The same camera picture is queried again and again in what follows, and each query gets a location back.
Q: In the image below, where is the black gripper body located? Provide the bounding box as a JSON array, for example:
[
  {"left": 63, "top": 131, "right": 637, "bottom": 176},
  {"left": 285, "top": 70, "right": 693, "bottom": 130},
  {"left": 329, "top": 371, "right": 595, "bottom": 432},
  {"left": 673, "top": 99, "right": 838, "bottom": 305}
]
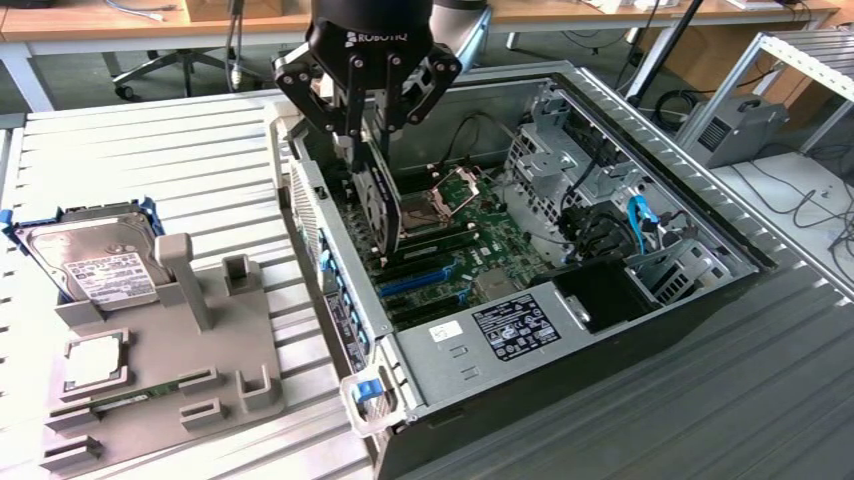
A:
[{"left": 305, "top": 0, "right": 437, "bottom": 102}]

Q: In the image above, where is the graphics card with metal bracket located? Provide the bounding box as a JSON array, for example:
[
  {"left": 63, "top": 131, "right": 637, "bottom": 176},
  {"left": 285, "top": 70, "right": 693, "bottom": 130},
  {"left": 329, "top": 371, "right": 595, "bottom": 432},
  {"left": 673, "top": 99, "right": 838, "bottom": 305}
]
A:
[{"left": 313, "top": 74, "right": 406, "bottom": 274}]

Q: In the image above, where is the office chair base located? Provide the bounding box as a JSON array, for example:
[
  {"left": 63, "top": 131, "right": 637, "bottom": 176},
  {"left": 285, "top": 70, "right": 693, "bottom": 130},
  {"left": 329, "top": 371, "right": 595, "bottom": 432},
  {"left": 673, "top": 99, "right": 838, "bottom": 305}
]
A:
[{"left": 110, "top": 47, "right": 262, "bottom": 99}]

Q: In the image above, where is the metal socket cover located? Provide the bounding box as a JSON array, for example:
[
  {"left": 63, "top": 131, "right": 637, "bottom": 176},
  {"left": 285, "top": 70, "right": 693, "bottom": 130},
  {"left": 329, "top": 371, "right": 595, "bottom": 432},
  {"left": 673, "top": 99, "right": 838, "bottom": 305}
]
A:
[{"left": 426, "top": 167, "right": 486, "bottom": 219}]

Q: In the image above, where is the cardboard box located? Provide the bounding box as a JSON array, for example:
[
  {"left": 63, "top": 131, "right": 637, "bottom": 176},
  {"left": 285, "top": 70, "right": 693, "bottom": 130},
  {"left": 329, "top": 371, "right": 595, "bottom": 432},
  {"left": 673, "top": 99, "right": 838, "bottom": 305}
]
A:
[{"left": 183, "top": 0, "right": 235, "bottom": 24}]

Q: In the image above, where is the grey metal drive cage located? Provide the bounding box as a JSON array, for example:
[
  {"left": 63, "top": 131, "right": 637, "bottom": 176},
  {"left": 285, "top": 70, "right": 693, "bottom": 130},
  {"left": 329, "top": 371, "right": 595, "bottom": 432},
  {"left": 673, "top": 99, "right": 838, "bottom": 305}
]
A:
[{"left": 503, "top": 82, "right": 662, "bottom": 241}]

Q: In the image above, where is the CPU socket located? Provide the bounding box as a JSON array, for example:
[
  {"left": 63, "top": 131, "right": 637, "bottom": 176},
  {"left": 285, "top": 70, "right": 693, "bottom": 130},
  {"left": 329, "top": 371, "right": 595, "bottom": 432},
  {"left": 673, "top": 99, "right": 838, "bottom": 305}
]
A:
[{"left": 398, "top": 194, "right": 462, "bottom": 239}]

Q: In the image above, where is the black RAM stick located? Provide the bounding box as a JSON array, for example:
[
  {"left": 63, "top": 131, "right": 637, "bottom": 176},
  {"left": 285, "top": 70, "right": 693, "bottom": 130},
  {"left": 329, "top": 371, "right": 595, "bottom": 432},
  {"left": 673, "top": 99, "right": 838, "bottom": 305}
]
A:
[
  {"left": 399, "top": 223, "right": 469, "bottom": 250},
  {"left": 398, "top": 237, "right": 479, "bottom": 266}
]

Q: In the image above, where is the wooden desk with white legs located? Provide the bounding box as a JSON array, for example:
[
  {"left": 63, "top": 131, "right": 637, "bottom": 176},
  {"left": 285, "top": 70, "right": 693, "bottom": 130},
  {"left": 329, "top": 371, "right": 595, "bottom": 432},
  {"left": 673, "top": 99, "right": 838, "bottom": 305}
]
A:
[{"left": 0, "top": 0, "right": 315, "bottom": 114}]

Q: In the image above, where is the green motherboard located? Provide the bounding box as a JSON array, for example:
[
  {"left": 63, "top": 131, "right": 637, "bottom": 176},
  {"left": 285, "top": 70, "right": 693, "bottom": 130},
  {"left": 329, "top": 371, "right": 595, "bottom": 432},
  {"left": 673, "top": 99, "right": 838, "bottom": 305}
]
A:
[{"left": 337, "top": 164, "right": 555, "bottom": 331}]

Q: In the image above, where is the black stand pole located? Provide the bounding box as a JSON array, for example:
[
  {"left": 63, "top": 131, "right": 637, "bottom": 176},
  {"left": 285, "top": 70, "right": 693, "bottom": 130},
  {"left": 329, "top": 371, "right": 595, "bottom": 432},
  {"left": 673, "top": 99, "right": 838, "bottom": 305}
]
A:
[{"left": 624, "top": 0, "right": 706, "bottom": 109}]

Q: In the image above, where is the blue expansion slot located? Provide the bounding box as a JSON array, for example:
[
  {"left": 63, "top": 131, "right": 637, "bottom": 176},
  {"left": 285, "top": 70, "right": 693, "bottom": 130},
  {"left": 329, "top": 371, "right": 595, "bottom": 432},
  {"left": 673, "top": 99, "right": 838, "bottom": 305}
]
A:
[{"left": 378, "top": 267, "right": 455, "bottom": 297}]

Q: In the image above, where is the chipset heatsink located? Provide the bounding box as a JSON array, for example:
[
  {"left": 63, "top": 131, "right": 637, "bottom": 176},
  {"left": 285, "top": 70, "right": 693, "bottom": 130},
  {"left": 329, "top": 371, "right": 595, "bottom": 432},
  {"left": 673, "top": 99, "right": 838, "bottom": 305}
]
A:
[{"left": 474, "top": 272, "right": 526, "bottom": 301}]

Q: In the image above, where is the hard disk with blue carrier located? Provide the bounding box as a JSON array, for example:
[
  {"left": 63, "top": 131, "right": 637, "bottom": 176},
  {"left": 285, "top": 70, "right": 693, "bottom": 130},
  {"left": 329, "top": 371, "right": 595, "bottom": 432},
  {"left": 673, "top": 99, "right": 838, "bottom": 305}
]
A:
[{"left": 0, "top": 196, "right": 168, "bottom": 314}]

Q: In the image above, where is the long wooden desk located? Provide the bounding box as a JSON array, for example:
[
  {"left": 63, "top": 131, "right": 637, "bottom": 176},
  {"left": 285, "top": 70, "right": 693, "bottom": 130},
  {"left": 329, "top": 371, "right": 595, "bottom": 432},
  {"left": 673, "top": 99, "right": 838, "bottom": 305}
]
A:
[{"left": 486, "top": 0, "right": 842, "bottom": 51}]

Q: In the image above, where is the grey control box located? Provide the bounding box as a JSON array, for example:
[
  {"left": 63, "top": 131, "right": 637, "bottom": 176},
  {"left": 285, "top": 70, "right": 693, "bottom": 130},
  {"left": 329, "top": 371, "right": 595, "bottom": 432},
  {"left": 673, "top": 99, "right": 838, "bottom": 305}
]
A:
[{"left": 693, "top": 97, "right": 793, "bottom": 169}]

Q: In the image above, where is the black plastic shroud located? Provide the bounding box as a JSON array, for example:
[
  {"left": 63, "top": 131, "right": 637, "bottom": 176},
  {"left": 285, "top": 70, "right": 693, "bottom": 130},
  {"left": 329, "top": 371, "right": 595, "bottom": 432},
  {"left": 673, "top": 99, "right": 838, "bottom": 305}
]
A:
[{"left": 553, "top": 262, "right": 660, "bottom": 334}]

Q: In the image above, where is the metal disk bay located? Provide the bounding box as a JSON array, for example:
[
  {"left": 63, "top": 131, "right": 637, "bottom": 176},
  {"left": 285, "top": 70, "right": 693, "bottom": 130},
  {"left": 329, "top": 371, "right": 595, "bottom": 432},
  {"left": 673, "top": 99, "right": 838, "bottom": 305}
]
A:
[{"left": 626, "top": 239, "right": 722, "bottom": 306}]

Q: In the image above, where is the grey power supply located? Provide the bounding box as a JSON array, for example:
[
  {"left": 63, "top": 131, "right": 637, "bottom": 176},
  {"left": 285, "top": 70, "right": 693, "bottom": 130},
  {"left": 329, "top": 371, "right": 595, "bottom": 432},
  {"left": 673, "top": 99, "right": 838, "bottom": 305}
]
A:
[{"left": 393, "top": 282, "right": 595, "bottom": 409}]

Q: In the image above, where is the grey parts rack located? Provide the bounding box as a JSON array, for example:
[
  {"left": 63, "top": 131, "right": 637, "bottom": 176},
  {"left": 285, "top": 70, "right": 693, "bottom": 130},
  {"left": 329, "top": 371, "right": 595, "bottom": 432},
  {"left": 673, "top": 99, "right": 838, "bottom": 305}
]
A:
[{"left": 39, "top": 232, "right": 286, "bottom": 474}]

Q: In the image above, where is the silver CPU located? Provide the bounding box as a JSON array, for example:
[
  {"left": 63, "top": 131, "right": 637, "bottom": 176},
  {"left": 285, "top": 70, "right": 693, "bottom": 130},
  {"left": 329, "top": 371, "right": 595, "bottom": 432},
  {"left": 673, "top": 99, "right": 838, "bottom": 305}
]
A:
[{"left": 63, "top": 337, "right": 128, "bottom": 389}]

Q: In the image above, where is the green RAM stick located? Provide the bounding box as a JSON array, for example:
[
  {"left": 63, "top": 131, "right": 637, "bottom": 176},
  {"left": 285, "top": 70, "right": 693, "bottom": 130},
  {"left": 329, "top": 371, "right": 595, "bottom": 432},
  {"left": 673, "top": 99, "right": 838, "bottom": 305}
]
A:
[{"left": 90, "top": 383, "right": 182, "bottom": 410}]

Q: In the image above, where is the open PC case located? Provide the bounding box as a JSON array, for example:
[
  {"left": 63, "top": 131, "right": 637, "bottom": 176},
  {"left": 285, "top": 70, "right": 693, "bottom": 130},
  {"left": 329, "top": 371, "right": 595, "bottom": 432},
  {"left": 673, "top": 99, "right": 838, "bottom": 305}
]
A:
[{"left": 266, "top": 59, "right": 780, "bottom": 480}]

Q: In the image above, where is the grey hanging cable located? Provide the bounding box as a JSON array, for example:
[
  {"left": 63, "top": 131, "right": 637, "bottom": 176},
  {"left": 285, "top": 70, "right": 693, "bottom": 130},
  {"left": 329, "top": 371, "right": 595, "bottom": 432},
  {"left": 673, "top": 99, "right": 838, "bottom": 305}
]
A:
[{"left": 225, "top": 0, "right": 247, "bottom": 92}]

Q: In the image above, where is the black wire bundle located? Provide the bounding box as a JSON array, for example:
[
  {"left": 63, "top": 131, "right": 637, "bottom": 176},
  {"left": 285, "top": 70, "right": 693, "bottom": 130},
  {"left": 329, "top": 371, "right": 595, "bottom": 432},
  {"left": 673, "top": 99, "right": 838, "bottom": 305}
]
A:
[{"left": 559, "top": 202, "right": 636, "bottom": 261}]

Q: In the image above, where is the blue disk wire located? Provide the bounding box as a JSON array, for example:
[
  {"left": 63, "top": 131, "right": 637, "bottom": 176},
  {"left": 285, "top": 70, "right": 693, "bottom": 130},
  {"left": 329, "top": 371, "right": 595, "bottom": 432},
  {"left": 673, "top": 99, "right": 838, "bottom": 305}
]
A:
[{"left": 626, "top": 194, "right": 653, "bottom": 256}]

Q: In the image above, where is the aluminium frame table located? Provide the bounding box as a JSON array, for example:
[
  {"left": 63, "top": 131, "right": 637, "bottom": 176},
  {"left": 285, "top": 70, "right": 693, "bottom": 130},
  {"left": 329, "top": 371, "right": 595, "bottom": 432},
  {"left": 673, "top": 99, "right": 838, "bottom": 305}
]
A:
[{"left": 673, "top": 27, "right": 854, "bottom": 156}]

